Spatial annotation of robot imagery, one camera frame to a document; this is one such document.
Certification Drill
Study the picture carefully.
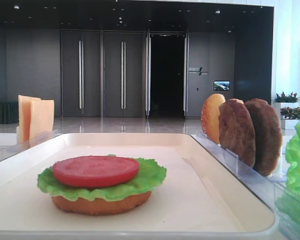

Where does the brown meat patty front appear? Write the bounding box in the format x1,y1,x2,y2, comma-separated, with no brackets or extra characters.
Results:
218,98,256,168

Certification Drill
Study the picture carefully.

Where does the brown meat patty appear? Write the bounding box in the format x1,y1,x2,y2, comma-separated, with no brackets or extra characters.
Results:
245,98,283,177
218,98,256,168

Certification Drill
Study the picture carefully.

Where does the green lettuce leaf on tray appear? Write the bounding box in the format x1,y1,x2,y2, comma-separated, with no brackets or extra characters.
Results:
37,157,167,202

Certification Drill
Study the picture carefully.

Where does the red tomato slice on tray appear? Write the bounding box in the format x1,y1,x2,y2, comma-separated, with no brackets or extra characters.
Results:
52,155,140,188

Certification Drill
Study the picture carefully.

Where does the yellow cheese slice right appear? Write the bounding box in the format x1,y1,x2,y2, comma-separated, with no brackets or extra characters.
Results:
29,100,55,139

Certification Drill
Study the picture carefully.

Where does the brown meat patty rear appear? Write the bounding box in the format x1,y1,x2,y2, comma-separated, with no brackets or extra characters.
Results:
245,98,283,177

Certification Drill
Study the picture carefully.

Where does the orange cheese slice left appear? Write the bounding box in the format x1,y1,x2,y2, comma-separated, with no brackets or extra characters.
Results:
18,95,41,143

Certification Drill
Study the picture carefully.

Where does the green lettuce leaf in holder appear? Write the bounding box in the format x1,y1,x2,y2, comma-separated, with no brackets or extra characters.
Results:
276,120,300,225

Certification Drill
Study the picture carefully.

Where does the golden bun slice in rack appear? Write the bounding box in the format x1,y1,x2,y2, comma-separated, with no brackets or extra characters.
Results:
201,93,226,144

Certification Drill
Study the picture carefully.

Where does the cream rectangular tray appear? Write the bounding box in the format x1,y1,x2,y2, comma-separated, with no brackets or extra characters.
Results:
0,133,278,240

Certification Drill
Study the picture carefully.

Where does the bottom bun slice on tray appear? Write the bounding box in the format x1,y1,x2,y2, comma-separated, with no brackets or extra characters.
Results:
51,191,152,216

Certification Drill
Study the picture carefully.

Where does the upper potted plant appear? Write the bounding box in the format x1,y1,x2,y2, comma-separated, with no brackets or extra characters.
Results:
274,92,300,103

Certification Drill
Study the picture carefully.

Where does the potted plant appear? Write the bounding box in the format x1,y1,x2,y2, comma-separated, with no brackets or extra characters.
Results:
274,92,300,103
280,107,300,120

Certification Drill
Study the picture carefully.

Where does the clear left acrylic rack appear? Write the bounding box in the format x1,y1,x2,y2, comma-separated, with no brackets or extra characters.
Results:
0,127,60,162

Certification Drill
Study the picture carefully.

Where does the clear acrylic rack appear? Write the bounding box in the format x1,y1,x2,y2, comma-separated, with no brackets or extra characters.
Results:
0,127,60,162
192,131,300,240

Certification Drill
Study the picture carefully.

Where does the lower potted plant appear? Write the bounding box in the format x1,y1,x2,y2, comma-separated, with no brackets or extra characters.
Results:
280,107,300,120

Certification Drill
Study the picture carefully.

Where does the dark green bench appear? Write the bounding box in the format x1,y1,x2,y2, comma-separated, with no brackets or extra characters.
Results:
0,102,19,124

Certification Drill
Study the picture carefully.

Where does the clear right acrylic rack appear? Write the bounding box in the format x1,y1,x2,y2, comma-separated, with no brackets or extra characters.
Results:
192,131,300,240

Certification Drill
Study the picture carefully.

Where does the wall sign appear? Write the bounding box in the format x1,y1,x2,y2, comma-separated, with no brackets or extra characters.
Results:
188,67,208,76

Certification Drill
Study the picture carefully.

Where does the wall display screen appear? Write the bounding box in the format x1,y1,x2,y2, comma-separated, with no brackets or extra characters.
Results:
213,80,230,91

